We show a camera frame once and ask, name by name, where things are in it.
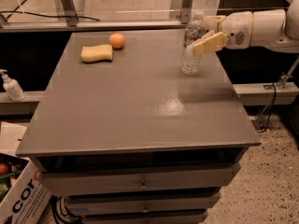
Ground red tomato in box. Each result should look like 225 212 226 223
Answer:
0 162 10 175

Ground black cable on floor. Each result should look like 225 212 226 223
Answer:
0 0 101 22

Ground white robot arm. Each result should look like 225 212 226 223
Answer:
187 0 299 57

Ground grey drawer cabinet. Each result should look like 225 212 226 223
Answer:
15 28 262 224

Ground orange fruit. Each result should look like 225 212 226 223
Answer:
109 33 125 49

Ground black cable by bracket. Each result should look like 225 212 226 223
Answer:
255 81 278 133

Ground black cables under cabinet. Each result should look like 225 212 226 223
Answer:
50 195 84 224

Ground bottom grey drawer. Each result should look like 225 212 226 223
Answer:
82 210 207 224

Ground white pump dispenser bottle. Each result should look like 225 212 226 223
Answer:
0 69 25 102

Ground grey drawer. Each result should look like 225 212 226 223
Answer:
66 192 220 216
40 163 240 196
82 210 207 224

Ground yellow sponge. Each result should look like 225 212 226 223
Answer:
80 45 113 63

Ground white cardboard box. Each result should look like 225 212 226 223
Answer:
0 121 51 224

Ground middle grey drawer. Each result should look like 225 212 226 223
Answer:
66 192 220 216

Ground clear plastic water bottle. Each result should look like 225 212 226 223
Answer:
181 11 206 76

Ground top grey drawer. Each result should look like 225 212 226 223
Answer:
40 163 240 196

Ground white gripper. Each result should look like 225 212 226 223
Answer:
186 11 253 57

